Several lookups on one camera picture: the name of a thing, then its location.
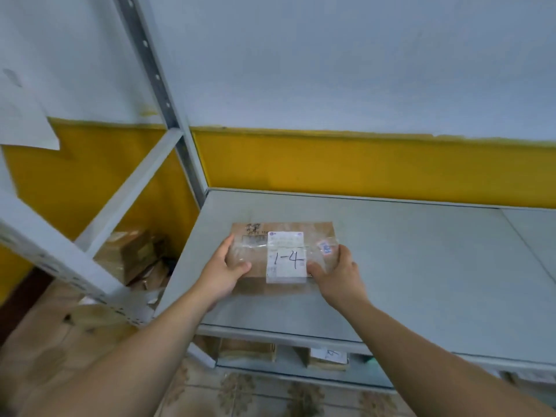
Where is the brown taped cardboard box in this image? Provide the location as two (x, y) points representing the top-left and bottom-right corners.
(93, 229), (163, 286)

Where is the person's right hand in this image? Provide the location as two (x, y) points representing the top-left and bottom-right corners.
(306, 244), (369, 312)

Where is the grey metal shelf rack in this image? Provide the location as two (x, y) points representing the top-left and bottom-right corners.
(112, 0), (556, 393)

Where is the brown cardboard parcel with label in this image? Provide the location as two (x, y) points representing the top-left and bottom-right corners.
(226, 222), (341, 284)

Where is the small brown cardboard box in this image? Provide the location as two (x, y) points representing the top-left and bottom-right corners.
(130, 259), (171, 292)

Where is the cardboard parcel with white label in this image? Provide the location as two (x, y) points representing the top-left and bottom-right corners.
(307, 347), (349, 372)

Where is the white paper sheet on wall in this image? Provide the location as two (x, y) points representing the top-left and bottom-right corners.
(0, 67), (61, 151)

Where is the person's left forearm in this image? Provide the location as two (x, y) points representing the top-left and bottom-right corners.
(17, 287), (212, 417)

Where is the person's left hand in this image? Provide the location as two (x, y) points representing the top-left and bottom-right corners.
(196, 233), (253, 312)

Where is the person's right forearm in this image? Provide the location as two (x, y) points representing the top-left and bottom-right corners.
(336, 297), (556, 417)

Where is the white metal shelf rack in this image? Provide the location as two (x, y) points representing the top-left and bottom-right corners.
(0, 128), (185, 328)

